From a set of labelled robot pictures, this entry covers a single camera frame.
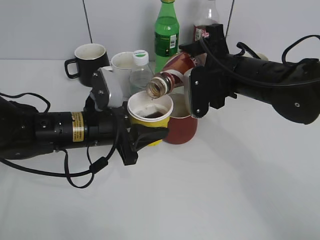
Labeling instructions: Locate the green soda bottle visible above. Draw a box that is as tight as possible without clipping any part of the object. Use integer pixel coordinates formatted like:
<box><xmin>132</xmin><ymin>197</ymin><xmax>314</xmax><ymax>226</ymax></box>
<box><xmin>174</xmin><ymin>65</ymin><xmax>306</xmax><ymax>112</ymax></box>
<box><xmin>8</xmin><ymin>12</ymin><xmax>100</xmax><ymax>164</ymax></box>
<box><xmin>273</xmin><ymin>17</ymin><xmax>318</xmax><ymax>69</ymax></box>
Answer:
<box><xmin>154</xmin><ymin>0</ymin><xmax>180</xmax><ymax>73</ymax></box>

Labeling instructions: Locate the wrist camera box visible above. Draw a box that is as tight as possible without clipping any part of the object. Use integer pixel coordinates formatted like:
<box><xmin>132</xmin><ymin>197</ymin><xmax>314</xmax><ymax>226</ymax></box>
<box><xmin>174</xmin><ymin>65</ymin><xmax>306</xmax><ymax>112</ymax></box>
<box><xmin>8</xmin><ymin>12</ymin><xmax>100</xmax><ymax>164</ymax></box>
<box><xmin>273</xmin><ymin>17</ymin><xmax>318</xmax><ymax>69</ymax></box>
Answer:
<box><xmin>89</xmin><ymin>66</ymin><xmax>124</xmax><ymax>112</ymax></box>
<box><xmin>184</xmin><ymin>66</ymin><xmax>212</xmax><ymax>119</ymax></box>

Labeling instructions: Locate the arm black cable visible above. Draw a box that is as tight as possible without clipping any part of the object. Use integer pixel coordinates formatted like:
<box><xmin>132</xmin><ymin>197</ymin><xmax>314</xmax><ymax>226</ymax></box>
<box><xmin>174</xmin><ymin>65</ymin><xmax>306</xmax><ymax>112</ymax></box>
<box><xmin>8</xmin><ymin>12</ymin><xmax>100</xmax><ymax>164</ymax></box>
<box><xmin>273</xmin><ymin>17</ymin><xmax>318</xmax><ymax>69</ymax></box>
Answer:
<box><xmin>199</xmin><ymin>34</ymin><xmax>320</xmax><ymax>88</ymax></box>
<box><xmin>0</xmin><ymin>92</ymin><xmax>118</xmax><ymax>189</ymax></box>

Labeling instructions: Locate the brown coffee bottle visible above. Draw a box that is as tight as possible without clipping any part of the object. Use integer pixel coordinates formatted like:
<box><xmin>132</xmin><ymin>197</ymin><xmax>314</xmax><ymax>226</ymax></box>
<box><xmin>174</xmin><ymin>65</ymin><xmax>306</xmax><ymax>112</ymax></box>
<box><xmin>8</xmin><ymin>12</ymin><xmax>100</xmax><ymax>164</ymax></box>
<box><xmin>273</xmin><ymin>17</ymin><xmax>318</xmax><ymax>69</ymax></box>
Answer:
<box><xmin>145</xmin><ymin>51</ymin><xmax>207</xmax><ymax>99</ymax></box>

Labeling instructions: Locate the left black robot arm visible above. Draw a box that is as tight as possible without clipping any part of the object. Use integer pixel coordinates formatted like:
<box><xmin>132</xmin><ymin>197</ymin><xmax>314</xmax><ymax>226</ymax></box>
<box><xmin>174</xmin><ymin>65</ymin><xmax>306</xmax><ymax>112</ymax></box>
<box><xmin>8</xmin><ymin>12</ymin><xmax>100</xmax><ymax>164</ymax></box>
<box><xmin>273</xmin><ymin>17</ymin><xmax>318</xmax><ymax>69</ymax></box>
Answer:
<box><xmin>0</xmin><ymin>98</ymin><xmax>169</xmax><ymax>166</ymax></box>

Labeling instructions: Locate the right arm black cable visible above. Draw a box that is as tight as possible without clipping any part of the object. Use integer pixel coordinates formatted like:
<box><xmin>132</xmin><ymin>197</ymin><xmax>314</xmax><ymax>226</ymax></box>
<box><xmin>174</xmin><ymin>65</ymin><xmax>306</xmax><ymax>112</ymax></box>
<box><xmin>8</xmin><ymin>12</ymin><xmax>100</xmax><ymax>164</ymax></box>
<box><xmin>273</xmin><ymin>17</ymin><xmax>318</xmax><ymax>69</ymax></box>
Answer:
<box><xmin>199</xmin><ymin>34</ymin><xmax>320</xmax><ymax>88</ymax></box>

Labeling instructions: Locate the white ceramic mug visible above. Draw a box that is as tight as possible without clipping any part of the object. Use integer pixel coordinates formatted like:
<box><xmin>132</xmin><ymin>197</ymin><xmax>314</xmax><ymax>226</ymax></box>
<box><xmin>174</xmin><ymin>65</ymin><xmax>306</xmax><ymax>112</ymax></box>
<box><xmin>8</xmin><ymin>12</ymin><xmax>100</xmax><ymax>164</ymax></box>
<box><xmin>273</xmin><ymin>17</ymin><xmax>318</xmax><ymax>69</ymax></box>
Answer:
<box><xmin>103</xmin><ymin>51</ymin><xmax>134</xmax><ymax>100</ymax></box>

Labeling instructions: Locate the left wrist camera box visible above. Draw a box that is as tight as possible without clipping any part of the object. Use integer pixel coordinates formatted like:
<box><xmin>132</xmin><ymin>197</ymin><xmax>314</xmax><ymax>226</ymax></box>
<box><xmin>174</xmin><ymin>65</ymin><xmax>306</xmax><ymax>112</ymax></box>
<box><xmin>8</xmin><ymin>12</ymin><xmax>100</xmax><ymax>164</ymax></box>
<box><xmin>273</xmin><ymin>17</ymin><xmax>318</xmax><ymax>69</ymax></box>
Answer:
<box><xmin>89</xmin><ymin>66</ymin><xmax>124</xmax><ymax>112</ymax></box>

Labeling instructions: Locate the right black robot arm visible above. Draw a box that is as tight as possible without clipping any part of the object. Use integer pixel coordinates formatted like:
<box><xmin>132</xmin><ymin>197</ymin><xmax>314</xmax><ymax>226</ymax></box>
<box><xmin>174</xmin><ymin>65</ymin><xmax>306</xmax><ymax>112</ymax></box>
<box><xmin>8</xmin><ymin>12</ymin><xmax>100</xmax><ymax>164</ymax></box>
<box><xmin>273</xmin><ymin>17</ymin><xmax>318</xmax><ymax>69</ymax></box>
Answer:
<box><xmin>179</xmin><ymin>24</ymin><xmax>320</xmax><ymax>125</ymax></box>

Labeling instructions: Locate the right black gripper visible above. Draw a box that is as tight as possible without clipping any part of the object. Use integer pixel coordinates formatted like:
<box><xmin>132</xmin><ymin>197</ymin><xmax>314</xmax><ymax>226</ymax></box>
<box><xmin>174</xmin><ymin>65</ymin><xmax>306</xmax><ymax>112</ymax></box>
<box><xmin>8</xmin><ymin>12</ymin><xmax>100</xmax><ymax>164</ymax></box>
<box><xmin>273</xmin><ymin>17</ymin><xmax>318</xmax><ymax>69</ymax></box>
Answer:
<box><xmin>179</xmin><ymin>23</ymin><xmax>236</xmax><ymax>109</ymax></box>

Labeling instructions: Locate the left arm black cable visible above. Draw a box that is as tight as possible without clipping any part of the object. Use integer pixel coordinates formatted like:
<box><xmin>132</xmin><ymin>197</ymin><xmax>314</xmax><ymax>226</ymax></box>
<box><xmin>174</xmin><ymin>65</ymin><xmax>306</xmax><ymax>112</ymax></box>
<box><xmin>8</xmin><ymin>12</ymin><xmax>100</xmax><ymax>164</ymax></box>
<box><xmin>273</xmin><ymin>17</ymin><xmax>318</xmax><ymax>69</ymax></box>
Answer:
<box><xmin>0</xmin><ymin>92</ymin><xmax>118</xmax><ymax>189</ymax></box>

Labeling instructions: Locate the red ceramic mug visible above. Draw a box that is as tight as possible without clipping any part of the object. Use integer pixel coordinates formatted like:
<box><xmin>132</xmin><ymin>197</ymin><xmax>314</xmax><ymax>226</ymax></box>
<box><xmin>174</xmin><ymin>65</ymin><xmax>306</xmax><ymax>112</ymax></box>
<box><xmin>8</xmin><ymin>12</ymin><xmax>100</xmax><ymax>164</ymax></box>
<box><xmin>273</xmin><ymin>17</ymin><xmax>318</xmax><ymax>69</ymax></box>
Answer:
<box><xmin>163</xmin><ymin>93</ymin><xmax>198</xmax><ymax>145</ymax></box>

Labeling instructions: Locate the black ceramic mug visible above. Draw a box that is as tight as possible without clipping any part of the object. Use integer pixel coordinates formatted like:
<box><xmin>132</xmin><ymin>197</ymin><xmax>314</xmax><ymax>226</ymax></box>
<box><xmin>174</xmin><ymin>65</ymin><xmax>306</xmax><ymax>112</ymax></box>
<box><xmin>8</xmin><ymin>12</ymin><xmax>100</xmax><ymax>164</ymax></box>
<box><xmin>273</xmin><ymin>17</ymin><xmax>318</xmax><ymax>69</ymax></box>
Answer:
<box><xmin>64</xmin><ymin>43</ymin><xmax>110</xmax><ymax>87</ymax></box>

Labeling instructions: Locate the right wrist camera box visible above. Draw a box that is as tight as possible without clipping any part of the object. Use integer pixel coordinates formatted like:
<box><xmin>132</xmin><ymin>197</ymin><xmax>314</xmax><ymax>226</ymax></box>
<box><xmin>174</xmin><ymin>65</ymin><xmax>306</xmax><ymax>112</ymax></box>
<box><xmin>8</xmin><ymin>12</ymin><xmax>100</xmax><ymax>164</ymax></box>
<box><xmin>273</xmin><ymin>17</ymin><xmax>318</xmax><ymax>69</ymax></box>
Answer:
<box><xmin>184</xmin><ymin>66</ymin><xmax>212</xmax><ymax>119</ymax></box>

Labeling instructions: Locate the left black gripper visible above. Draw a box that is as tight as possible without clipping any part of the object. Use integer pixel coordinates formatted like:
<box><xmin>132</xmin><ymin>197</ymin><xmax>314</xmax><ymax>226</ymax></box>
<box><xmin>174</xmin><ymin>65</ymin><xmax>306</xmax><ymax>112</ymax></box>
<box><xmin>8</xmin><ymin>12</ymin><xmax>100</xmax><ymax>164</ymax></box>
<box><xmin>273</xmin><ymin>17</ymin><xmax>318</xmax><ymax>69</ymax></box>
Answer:
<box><xmin>112</xmin><ymin>101</ymin><xmax>169</xmax><ymax>166</ymax></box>

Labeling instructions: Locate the cola bottle red label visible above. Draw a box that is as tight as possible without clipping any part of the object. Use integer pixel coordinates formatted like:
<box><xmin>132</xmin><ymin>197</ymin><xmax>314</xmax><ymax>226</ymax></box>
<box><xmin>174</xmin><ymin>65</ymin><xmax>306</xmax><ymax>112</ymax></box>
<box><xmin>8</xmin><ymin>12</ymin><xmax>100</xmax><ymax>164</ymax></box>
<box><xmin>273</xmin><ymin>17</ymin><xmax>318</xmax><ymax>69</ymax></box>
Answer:
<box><xmin>192</xmin><ymin>0</ymin><xmax>220</xmax><ymax>42</ymax></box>

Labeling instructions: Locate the clear water bottle green label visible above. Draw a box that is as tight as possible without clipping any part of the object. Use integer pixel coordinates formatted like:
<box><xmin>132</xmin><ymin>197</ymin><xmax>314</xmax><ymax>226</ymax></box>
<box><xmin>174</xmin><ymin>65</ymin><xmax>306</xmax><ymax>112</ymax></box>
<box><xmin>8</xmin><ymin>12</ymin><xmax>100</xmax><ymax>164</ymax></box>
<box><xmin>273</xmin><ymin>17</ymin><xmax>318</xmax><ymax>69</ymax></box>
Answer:
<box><xmin>129</xmin><ymin>49</ymin><xmax>153</xmax><ymax>96</ymax></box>

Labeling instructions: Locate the yellow paper cup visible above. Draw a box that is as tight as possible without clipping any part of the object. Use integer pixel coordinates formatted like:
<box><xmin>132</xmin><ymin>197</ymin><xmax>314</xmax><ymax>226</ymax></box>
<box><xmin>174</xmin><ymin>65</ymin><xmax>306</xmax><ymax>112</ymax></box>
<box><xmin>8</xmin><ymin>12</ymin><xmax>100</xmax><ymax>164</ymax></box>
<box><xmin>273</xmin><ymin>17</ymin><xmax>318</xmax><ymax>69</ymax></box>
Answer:
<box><xmin>126</xmin><ymin>90</ymin><xmax>174</xmax><ymax>148</ymax></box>

